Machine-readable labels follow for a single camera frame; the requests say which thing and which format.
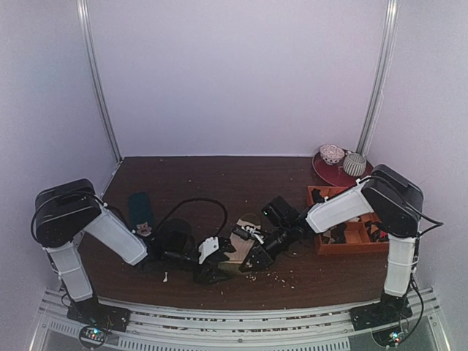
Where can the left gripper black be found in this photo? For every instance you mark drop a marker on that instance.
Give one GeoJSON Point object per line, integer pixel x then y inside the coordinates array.
{"type": "Point", "coordinates": [205, 276]}

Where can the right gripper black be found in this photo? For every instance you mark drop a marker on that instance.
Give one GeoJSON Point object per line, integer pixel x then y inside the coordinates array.
{"type": "Point", "coordinates": [260, 256]}

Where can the cream striped knitted sock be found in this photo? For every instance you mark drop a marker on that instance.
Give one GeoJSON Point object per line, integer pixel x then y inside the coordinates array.
{"type": "Point", "coordinates": [242, 247]}

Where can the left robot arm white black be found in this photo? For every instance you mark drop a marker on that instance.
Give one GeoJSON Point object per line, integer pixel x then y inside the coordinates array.
{"type": "Point", "coordinates": [68, 210]}

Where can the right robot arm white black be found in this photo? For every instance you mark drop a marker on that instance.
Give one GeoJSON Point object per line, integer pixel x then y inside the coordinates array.
{"type": "Point", "coordinates": [393, 199]}

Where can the black sock in tray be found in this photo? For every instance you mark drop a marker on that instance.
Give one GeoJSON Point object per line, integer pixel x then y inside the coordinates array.
{"type": "Point", "coordinates": [316, 196]}

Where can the dark teal patterned sock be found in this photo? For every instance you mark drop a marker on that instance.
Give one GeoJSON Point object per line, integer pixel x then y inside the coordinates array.
{"type": "Point", "coordinates": [140, 214]}

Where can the red round plate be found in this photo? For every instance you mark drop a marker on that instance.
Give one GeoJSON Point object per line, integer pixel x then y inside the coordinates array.
{"type": "Point", "coordinates": [332, 174]}

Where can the wooden compartment tray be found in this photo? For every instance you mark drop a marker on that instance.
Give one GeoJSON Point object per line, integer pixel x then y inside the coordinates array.
{"type": "Point", "coordinates": [356, 236]}

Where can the white dotted bowl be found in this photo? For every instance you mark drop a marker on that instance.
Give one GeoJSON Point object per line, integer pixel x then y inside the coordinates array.
{"type": "Point", "coordinates": [331, 154]}

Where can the grey striped cup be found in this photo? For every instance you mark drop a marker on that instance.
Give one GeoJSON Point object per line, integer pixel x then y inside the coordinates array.
{"type": "Point", "coordinates": [354, 164]}

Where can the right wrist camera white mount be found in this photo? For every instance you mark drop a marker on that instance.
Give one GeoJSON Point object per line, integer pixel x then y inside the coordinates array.
{"type": "Point", "coordinates": [254, 233]}

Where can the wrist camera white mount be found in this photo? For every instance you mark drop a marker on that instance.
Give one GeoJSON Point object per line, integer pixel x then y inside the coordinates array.
{"type": "Point", "coordinates": [254, 233]}
{"type": "Point", "coordinates": [207, 247]}

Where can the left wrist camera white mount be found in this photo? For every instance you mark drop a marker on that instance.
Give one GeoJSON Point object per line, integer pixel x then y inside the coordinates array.
{"type": "Point", "coordinates": [207, 247]}

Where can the aluminium front rail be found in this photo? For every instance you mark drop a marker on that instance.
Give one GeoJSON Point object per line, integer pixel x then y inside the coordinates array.
{"type": "Point", "coordinates": [166, 328]}

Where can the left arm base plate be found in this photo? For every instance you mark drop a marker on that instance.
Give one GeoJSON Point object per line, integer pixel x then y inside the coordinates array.
{"type": "Point", "coordinates": [105, 317]}

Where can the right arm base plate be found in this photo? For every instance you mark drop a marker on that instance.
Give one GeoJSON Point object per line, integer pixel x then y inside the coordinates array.
{"type": "Point", "coordinates": [376, 314]}

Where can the right aluminium frame post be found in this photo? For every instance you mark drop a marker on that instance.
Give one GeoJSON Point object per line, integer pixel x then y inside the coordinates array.
{"type": "Point", "coordinates": [383, 66]}

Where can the aluminium frame post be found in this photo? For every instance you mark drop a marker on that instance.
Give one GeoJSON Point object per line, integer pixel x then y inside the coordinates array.
{"type": "Point", "coordinates": [85, 24]}
{"type": "Point", "coordinates": [383, 66]}

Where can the left aluminium frame post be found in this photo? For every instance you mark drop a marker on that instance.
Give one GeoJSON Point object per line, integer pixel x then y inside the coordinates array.
{"type": "Point", "coordinates": [85, 24]}

